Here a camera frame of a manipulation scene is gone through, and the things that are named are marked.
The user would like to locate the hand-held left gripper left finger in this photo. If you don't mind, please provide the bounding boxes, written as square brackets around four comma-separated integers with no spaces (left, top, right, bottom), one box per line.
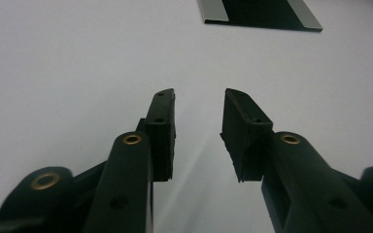
[83,87,177,233]

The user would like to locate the black photo frame silver edges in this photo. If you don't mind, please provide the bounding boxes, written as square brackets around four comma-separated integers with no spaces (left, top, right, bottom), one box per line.
[197,0,323,33]

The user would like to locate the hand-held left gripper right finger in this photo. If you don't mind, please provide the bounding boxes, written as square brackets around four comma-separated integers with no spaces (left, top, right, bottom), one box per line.
[220,87,373,233]

